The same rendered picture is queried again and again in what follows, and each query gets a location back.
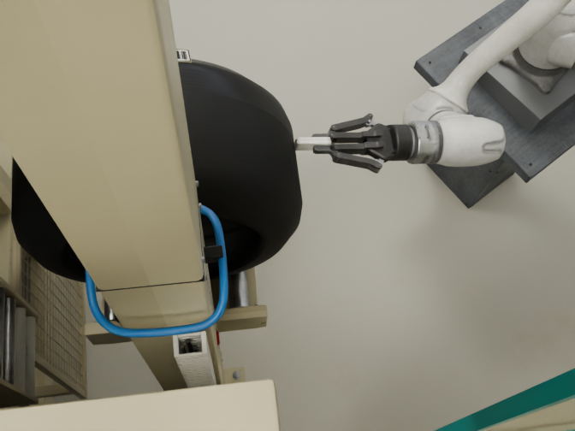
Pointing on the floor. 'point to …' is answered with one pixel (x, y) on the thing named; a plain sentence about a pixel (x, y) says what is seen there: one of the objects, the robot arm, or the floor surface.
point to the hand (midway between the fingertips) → (312, 144)
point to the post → (111, 156)
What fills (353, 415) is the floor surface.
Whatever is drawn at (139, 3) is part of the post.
